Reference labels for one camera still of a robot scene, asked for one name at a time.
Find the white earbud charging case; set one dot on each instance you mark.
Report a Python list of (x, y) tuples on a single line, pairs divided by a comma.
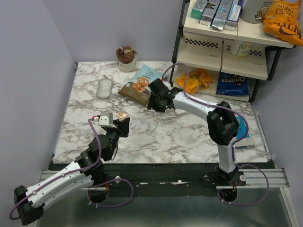
[(180, 112)]

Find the beige earbud charging case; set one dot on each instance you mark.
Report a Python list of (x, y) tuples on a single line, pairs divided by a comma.
[(121, 115)]

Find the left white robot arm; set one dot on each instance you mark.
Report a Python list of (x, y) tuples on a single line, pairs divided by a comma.
[(86, 170)]

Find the silver glitter pouch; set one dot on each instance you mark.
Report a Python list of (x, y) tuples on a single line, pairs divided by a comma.
[(104, 88)]

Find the orange honey dijon chips bag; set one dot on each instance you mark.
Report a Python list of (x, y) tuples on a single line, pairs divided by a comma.
[(281, 21)]

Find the blue Harry's razor box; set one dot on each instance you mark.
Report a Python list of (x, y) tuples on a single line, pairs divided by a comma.
[(247, 142)]

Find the silver blue toothpaste box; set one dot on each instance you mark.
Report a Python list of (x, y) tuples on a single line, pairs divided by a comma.
[(221, 14)]

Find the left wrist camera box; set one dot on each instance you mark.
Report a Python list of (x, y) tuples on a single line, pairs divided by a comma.
[(105, 119)]

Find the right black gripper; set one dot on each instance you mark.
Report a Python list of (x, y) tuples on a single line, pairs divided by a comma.
[(151, 104)]

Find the purple white toothpaste box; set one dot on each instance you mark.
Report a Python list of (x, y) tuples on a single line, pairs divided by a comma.
[(234, 15)]

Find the teal toothpaste box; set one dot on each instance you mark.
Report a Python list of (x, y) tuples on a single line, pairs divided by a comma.
[(198, 8)]

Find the brown lidded white cup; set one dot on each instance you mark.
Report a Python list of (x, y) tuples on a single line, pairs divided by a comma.
[(126, 58)]

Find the grey toothpaste box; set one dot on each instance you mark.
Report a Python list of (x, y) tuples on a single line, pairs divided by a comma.
[(209, 12)]

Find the white popcorn tub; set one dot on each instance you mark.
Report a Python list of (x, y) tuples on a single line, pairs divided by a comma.
[(253, 11)]

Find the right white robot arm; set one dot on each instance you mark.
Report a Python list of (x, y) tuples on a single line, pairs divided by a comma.
[(221, 121)]

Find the black frame cream shelf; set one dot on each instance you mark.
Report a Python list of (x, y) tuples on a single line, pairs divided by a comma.
[(200, 46)]

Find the orange snack bag lower shelf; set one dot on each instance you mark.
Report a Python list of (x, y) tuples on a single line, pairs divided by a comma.
[(197, 79)]

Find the blue brown chips bag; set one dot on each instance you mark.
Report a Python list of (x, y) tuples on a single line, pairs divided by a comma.
[(137, 87)]

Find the blue Doritos bag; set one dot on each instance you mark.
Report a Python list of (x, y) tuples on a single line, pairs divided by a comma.
[(232, 85)]

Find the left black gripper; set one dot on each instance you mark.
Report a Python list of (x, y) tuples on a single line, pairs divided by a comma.
[(122, 127)]

